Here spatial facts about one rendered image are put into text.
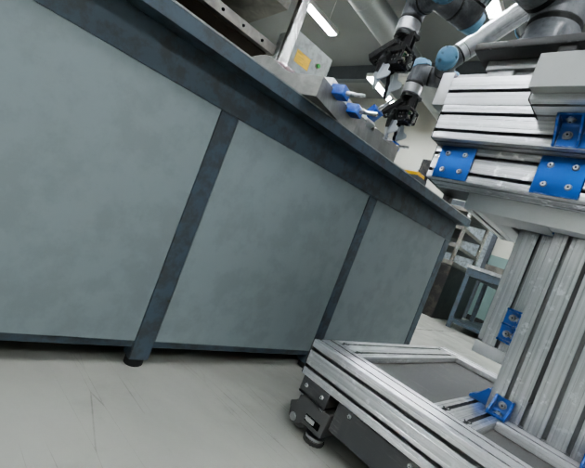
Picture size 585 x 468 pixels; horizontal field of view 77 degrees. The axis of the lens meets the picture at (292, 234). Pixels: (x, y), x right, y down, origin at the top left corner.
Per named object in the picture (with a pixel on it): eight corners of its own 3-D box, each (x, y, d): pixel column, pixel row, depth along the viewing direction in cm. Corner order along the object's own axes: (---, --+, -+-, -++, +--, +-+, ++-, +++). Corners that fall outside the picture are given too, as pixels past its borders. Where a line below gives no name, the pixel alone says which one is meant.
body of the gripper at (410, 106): (405, 119, 146) (415, 90, 146) (387, 119, 152) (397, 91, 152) (414, 127, 151) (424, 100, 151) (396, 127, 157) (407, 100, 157)
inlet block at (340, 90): (364, 110, 97) (371, 91, 97) (357, 100, 93) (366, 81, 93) (323, 103, 104) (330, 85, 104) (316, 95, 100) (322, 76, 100)
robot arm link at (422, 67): (435, 58, 146) (413, 54, 149) (424, 84, 147) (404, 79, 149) (433, 68, 154) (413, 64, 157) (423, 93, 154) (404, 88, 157)
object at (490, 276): (530, 351, 538) (553, 292, 536) (505, 353, 397) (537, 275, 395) (481, 329, 585) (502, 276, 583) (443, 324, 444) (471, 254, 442)
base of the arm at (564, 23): (580, 82, 87) (595, 43, 87) (572, 44, 77) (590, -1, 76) (512, 84, 98) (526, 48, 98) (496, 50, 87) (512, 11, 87)
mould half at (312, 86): (352, 136, 115) (364, 103, 115) (316, 96, 93) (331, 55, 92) (238, 113, 141) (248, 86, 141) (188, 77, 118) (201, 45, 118)
